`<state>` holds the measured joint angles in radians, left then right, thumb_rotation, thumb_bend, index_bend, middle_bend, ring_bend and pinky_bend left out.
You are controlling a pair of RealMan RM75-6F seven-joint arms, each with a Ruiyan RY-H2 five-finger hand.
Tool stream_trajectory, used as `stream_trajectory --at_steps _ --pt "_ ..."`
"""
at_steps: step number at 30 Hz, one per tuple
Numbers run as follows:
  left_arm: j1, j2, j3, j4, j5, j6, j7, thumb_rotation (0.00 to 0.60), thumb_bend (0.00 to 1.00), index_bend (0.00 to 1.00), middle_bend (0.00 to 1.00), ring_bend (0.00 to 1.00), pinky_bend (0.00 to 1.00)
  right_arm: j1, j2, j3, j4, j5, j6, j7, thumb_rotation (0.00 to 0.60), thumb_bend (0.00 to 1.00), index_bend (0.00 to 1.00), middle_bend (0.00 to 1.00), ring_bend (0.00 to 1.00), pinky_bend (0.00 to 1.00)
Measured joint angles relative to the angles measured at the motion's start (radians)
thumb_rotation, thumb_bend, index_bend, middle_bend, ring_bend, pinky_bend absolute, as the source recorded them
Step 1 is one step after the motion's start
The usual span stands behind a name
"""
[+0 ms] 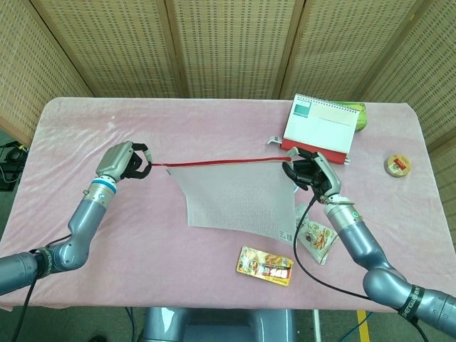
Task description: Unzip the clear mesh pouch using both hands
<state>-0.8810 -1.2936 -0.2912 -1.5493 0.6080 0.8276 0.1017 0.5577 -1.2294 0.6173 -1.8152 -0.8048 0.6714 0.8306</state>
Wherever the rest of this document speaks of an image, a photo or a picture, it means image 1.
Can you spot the yellow curry box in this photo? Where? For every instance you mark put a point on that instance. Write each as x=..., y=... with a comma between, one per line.
x=263, y=265

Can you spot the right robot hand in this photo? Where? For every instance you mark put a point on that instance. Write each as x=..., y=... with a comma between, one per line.
x=313, y=172

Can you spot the grey robot torso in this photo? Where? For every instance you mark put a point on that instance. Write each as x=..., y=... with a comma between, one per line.
x=213, y=327

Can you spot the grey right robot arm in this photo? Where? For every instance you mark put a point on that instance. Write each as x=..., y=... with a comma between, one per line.
x=356, y=235

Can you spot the green package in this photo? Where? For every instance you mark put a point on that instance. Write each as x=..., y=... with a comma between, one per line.
x=361, y=121

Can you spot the clear mesh zipper pouch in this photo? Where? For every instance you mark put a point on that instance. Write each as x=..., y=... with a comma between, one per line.
x=231, y=199

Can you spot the round tan tin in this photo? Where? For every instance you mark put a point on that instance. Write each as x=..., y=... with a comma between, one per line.
x=397, y=164

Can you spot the white printed snack bag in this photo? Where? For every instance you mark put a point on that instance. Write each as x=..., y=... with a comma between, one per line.
x=317, y=238

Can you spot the black floor equipment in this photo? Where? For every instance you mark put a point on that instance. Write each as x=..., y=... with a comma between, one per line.
x=14, y=156

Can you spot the white table leg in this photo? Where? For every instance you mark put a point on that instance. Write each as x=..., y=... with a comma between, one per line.
x=315, y=326

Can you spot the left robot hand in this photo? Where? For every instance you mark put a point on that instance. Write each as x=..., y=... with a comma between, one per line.
x=117, y=158

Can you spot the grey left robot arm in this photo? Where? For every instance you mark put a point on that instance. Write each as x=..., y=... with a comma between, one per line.
x=85, y=217

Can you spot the pink fleece table cover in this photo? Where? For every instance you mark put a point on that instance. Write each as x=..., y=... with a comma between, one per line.
x=213, y=124

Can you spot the white desk calendar red stand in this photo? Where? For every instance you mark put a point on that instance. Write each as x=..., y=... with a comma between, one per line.
x=320, y=124

